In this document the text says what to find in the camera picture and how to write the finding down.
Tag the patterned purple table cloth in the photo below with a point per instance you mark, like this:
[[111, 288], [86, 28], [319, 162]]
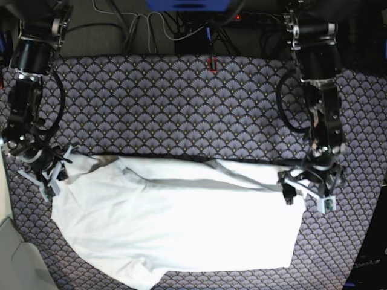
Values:
[[174, 108]]

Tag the blue box overhead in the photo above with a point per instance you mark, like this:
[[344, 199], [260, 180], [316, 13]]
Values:
[[189, 5]]

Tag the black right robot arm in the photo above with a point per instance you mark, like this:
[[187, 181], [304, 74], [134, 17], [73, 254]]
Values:
[[42, 29]]

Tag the white T-shirt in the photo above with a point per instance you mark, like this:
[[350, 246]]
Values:
[[135, 219]]

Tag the black power strip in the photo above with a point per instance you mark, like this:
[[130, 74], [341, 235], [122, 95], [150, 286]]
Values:
[[257, 15]]

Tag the black power adapter box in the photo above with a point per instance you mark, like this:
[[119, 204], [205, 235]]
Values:
[[197, 44]]

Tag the black case with logo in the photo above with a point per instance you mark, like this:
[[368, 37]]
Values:
[[369, 270]]

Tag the red table clamp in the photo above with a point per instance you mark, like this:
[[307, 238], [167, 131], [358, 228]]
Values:
[[213, 67]]

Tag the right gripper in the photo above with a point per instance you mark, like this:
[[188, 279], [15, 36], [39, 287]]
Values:
[[45, 168]]

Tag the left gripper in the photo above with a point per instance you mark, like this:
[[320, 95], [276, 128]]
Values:
[[319, 182]]

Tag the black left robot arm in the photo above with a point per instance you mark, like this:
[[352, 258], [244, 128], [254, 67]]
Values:
[[312, 30]]

